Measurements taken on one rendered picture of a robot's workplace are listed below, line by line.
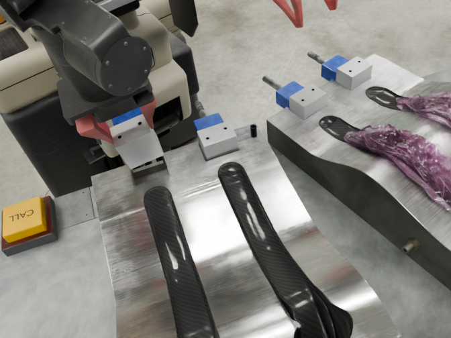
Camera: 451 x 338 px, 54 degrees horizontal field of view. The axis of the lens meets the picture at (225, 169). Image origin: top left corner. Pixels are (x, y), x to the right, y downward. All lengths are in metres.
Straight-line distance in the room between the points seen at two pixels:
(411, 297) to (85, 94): 0.47
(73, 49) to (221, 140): 0.28
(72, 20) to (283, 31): 2.21
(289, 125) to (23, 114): 0.73
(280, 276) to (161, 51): 0.60
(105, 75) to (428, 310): 0.47
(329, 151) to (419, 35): 1.93
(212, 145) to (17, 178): 1.58
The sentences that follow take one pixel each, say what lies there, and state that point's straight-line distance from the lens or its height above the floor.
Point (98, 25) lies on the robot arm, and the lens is 0.40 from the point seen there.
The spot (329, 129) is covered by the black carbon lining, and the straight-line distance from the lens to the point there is 0.73.
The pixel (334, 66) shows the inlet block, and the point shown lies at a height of 0.87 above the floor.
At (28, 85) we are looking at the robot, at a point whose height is 0.75.
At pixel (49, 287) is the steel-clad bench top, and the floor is 0.80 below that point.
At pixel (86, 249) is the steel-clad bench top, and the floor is 0.80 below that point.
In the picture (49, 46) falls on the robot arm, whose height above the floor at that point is 1.14.
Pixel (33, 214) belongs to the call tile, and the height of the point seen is 0.84.
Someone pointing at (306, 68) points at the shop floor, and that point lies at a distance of 2.29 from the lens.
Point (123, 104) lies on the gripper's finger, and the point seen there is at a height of 1.05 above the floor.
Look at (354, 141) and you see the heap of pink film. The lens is 0.68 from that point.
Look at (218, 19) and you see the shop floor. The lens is 2.76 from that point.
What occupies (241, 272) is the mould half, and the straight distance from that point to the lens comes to 0.53.
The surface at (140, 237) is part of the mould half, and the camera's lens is 0.59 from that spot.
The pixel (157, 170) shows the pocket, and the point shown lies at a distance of 0.68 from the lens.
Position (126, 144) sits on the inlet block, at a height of 0.97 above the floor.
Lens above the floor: 1.36
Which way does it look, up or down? 48 degrees down
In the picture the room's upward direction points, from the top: 10 degrees counter-clockwise
